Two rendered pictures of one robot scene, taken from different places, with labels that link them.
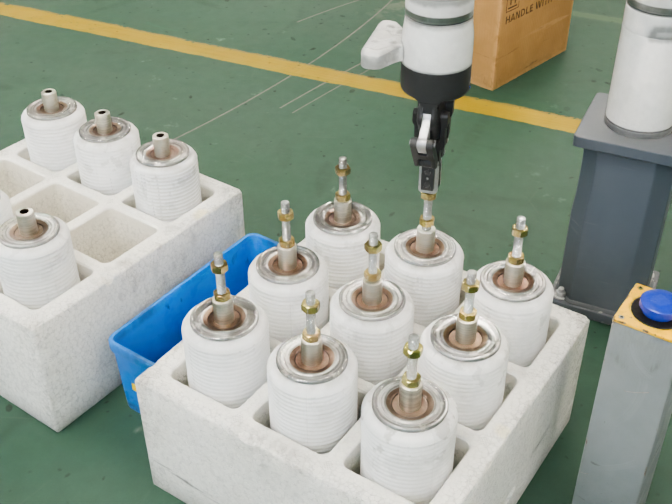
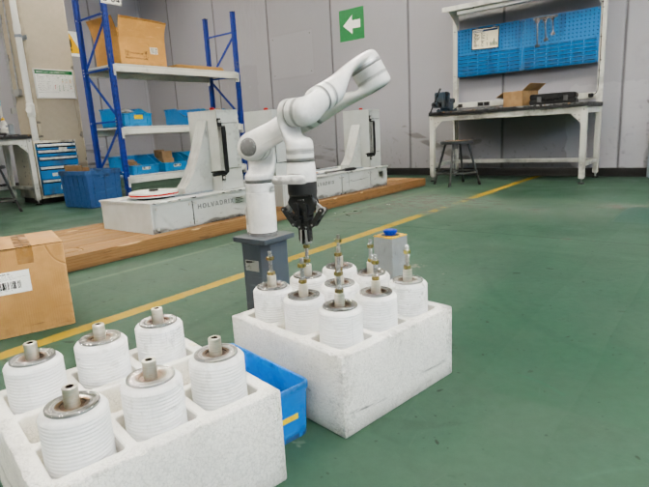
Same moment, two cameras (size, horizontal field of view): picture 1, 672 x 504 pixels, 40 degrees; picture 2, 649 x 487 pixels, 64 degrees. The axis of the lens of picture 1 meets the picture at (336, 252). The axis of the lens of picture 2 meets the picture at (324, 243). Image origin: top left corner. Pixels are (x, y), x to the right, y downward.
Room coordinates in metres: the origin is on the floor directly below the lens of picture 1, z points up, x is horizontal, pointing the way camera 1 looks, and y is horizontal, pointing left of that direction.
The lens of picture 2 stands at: (0.57, 1.16, 0.62)
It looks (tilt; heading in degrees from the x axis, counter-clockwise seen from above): 12 degrees down; 283
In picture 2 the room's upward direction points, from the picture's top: 3 degrees counter-clockwise
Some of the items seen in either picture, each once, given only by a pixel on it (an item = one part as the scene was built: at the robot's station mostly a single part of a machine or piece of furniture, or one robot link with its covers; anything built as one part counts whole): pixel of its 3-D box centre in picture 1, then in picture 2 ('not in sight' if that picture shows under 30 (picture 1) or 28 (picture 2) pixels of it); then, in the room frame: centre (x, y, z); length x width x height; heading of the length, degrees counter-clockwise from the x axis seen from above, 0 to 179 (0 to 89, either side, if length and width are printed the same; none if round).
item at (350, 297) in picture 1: (372, 299); (339, 283); (0.82, -0.04, 0.25); 0.08 x 0.08 x 0.01
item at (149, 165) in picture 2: not in sight; (133, 164); (4.06, -4.32, 0.36); 0.50 x 0.38 x 0.21; 156
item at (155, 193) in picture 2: not in sight; (154, 193); (2.35, -1.82, 0.29); 0.30 x 0.30 x 0.06
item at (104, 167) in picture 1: (114, 182); (106, 382); (1.22, 0.34, 0.16); 0.10 x 0.10 x 0.18
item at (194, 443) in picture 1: (369, 401); (342, 344); (0.82, -0.04, 0.09); 0.39 x 0.39 x 0.18; 56
